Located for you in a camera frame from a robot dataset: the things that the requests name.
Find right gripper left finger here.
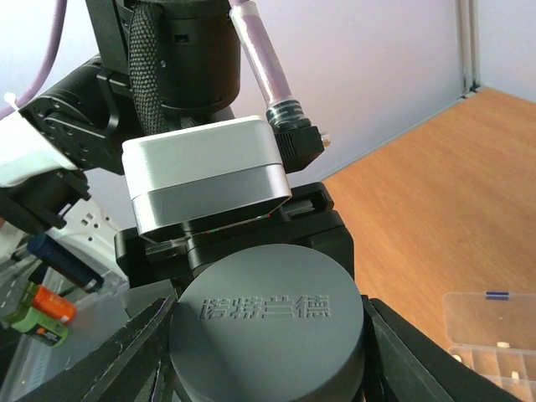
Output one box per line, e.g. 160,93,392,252
21,297,176,401

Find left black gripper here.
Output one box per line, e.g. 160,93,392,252
114,183,354,289

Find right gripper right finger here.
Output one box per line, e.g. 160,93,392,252
361,296,517,401

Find clear plastic pill organizer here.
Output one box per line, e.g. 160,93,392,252
443,291,535,401

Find orange pill bottle grey cap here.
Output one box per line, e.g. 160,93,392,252
169,245,364,401

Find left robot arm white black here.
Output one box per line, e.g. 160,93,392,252
1,1,354,292

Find small pills in organizer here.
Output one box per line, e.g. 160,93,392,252
448,345,530,380

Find orange green items in bin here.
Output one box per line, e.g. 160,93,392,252
0,234,106,348

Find right aluminium corner post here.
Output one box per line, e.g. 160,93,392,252
456,0,482,99

